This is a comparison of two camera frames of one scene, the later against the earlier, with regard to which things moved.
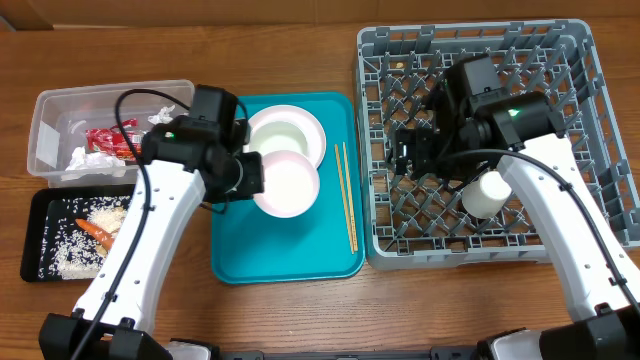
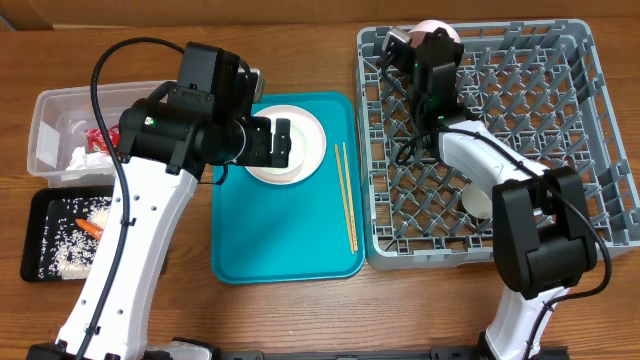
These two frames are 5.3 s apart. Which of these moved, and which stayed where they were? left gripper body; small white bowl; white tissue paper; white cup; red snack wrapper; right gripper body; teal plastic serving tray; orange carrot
Moved: left gripper body; small white bowl; right gripper body
Stayed: orange carrot; white cup; teal plastic serving tray; white tissue paper; red snack wrapper
